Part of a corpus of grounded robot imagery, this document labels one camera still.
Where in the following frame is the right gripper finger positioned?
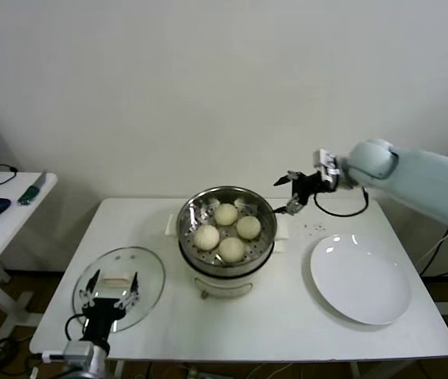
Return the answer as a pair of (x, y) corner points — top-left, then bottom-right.
(273, 195), (306, 217)
(273, 169), (303, 187)

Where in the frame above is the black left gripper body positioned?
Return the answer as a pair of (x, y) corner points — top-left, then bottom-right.
(81, 298), (128, 344)

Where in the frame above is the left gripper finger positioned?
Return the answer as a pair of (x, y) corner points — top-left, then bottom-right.
(79, 269), (101, 309)
(115, 271), (140, 310)

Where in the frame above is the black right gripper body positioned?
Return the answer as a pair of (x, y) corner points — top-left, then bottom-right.
(290, 171), (331, 206)

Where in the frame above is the round glass pot lid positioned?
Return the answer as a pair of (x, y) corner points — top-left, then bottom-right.
(72, 246), (167, 328)

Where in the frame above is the white steamed baozi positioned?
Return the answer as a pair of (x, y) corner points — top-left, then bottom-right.
(217, 236), (247, 265)
(194, 224), (220, 251)
(235, 216), (263, 241)
(213, 202), (239, 227)

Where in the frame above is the perforated steel steamer basket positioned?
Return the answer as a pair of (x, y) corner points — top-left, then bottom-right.
(175, 186), (278, 277)

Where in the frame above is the white electric cooking pot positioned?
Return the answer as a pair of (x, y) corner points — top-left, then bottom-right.
(165, 212), (290, 301)

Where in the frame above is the large white plate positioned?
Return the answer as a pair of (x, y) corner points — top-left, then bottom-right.
(309, 234), (412, 326)

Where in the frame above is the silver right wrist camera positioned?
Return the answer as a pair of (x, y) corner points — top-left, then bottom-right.
(312, 148), (341, 185)

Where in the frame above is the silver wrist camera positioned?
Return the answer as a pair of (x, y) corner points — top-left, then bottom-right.
(41, 341), (96, 362)
(312, 148), (341, 185)

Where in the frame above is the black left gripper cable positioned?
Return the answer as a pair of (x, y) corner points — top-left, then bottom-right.
(64, 313), (90, 343)

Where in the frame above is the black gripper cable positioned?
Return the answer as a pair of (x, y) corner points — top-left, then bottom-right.
(64, 313), (90, 343)
(313, 185), (370, 217)

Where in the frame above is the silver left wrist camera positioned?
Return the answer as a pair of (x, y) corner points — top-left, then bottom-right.
(41, 341), (96, 362)

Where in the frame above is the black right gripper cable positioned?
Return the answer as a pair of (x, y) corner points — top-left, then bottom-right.
(313, 185), (370, 217)

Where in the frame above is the black floor cable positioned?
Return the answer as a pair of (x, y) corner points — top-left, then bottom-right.
(0, 290), (51, 376)

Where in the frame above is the green handled utility knife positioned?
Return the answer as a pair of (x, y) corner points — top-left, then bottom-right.
(17, 170), (47, 206)

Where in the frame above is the white wall cable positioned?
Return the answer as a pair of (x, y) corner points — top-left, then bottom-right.
(412, 228), (448, 269)

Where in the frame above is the black wall power cable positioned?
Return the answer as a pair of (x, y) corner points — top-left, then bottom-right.
(415, 227), (448, 277)

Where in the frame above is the black looped desk cable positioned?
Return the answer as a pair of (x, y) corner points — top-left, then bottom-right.
(0, 163), (18, 186)

